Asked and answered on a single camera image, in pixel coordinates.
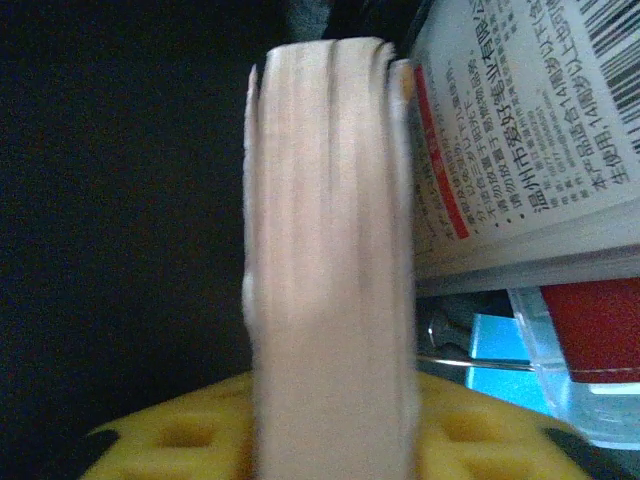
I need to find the red leather wallet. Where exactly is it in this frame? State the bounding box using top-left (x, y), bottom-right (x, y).
top-left (539, 277), bottom-right (640, 386)

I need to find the black fabric backpack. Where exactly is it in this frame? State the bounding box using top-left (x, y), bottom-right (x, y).
top-left (0, 0), bottom-right (640, 480)

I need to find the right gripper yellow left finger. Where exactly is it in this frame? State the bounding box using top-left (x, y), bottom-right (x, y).
top-left (79, 372), bottom-right (259, 480)

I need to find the clear plastic small box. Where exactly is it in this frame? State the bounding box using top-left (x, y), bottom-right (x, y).
top-left (507, 287), bottom-right (640, 451)

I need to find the orange brown cover book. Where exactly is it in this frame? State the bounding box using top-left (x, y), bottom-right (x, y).
top-left (242, 37), bottom-right (419, 480)

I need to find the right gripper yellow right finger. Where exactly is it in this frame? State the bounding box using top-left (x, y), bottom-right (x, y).
top-left (413, 372), bottom-right (630, 480)

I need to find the clear white red-label pen package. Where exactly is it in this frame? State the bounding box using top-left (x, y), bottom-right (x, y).
top-left (407, 0), bottom-right (640, 294)

